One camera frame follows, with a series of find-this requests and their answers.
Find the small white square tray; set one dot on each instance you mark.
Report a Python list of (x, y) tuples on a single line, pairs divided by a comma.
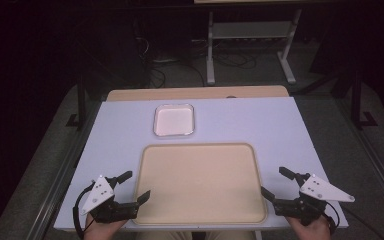
[(173, 120)]

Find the person's left hand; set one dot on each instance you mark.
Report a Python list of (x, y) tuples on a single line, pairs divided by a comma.
[(100, 230)]

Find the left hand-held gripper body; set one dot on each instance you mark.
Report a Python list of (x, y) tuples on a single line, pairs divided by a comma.
[(98, 196)]

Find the black metal stand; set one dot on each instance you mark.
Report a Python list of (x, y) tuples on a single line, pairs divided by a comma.
[(81, 103), (356, 100)]

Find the aluminium frame rail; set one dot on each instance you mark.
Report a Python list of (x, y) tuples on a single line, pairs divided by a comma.
[(55, 186), (376, 166)]

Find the person's right hand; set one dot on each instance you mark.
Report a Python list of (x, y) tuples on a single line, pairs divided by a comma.
[(313, 231)]

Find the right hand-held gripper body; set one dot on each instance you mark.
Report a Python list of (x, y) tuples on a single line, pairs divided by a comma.
[(320, 190)]

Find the white metal stand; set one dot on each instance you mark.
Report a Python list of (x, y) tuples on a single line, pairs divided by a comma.
[(210, 66)]

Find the large beige tray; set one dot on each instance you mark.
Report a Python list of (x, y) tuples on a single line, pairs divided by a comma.
[(200, 183)]

